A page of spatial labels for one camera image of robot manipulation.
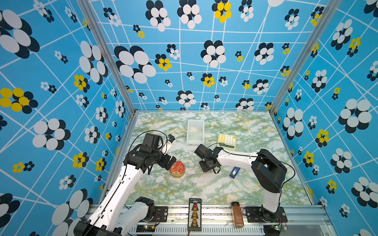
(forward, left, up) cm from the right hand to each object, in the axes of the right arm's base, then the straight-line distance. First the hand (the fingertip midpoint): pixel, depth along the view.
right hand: (206, 166), depth 91 cm
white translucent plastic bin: (+25, +7, +1) cm, 26 cm away
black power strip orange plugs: (-27, +7, +3) cm, 28 cm away
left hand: (-2, +21, +19) cm, 28 cm away
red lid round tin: (-5, +17, +5) cm, 18 cm away
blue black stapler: (-6, -16, +4) cm, 18 cm away
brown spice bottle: (-27, -14, +4) cm, 31 cm away
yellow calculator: (+16, -15, +3) cm, 22 cm away
